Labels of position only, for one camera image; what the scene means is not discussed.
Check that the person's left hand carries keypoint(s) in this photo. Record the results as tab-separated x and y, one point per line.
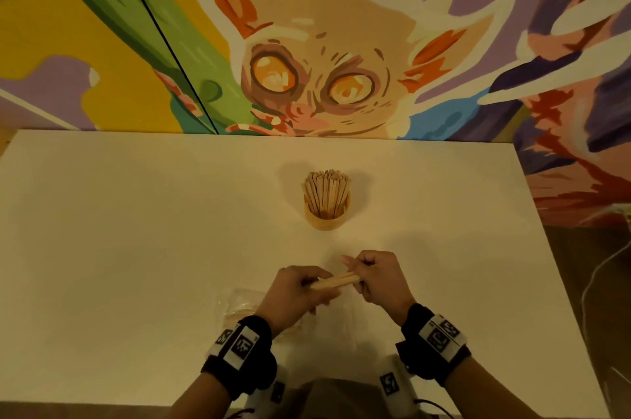
288	298

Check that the person's right hand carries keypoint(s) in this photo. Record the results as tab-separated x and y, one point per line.
387	285

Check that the person's left thumb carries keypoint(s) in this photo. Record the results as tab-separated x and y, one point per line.
326	295

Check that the person's right fingers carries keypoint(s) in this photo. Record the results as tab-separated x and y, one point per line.
360	263

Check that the bundle of wooden sticks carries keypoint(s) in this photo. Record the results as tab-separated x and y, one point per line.
337	281

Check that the person's right forearm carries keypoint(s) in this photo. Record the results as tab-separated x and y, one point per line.
485	396

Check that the person's left forearm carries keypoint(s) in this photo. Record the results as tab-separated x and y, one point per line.
199	399

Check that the round wooden cup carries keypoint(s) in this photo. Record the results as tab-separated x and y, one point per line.
326	221

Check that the upright wooden sticks in cup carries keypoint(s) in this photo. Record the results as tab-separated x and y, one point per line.
326	189

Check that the clear plastic bag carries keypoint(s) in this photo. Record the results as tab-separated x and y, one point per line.
239	305

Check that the black left wristband with markers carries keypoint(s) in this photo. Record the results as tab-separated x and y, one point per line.
241	354

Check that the black wristband with markers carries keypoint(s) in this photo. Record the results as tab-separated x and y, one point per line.
431	344
241	354

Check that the black right wristband with markers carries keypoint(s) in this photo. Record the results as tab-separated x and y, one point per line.
431	344

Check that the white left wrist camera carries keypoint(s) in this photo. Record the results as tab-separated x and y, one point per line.
271	394

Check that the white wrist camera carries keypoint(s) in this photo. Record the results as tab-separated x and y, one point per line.
271	394
394	386

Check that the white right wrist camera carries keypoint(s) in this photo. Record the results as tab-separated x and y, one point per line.
394	386

